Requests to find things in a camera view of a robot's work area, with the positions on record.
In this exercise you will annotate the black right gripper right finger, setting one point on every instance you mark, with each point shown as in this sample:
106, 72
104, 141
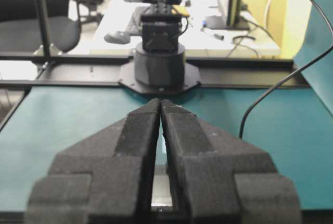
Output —
218, 178

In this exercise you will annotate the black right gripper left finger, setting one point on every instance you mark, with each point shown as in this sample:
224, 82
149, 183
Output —
104, 178

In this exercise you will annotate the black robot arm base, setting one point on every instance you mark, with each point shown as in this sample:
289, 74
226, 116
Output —
159, 65

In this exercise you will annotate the grey computer mouse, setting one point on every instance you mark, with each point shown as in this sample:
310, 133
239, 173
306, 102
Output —
117, 37

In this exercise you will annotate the teal upright backdrop panel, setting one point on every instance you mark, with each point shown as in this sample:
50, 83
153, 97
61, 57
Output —
317, 40

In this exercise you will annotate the black office chair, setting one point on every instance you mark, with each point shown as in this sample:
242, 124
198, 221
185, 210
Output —
20, 29

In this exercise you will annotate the black aluminium frame rail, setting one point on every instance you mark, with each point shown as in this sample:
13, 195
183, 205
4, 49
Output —
103, 72

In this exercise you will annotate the black vertical frame post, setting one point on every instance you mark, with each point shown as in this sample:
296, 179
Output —
41, 10

